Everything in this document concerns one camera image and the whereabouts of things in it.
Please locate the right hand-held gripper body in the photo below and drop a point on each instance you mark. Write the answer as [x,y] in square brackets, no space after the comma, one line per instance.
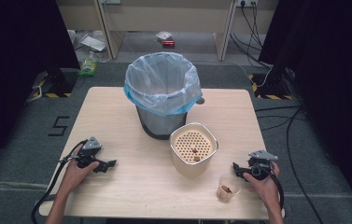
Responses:
[259,166]

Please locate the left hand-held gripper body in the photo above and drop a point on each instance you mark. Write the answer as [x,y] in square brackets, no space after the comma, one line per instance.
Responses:
[90,150]

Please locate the person's right hand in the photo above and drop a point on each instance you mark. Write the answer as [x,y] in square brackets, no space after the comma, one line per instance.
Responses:
[265,188]

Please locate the person's left hand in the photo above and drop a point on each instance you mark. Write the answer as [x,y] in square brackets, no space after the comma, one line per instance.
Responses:
[76,174]

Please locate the clear plastic cup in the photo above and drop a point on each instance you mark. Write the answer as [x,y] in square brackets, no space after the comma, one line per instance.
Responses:
[228,183]

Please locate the brown residue in cup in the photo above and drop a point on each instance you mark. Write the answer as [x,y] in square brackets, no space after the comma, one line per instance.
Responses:
[226,188]

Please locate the brown food scrap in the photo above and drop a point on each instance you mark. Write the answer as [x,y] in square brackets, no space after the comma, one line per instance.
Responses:
[197,158]
[194,150]

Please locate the cream container with perforated lid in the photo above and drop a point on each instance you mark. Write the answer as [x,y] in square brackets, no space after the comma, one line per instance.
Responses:
[192,168]

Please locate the grey trash bin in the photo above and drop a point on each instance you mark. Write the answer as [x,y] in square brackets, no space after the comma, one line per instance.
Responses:
[161,124]

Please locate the black stand base hazard tape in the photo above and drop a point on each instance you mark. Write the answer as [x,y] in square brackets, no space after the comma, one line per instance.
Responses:
[271,84]
[57,81]

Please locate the grey round table grommet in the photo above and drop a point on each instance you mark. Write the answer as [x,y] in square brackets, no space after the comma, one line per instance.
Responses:
[200,100]

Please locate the green plastic bottle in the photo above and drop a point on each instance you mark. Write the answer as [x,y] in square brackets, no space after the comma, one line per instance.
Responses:
[87,66]

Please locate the translucent blue bin liner bag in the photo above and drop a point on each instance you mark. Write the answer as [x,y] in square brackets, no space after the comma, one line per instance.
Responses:
[163,81]

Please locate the clear plastic sheet packet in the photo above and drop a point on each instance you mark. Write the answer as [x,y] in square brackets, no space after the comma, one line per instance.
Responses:
[93,43]

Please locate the dark curtain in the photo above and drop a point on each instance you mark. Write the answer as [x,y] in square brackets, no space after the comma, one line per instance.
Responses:
[332,68]
[15,62]

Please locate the red small box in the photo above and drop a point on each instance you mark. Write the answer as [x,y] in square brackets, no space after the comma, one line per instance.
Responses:
[168,43]

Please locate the white crumpled plastic bag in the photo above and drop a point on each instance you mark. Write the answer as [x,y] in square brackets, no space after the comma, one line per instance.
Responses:
[163,35]

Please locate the light wooden desk frame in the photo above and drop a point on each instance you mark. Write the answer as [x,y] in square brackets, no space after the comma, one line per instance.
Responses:
[176,15]

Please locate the white wall socket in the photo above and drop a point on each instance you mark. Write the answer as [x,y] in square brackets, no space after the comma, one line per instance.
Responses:
[247,2]

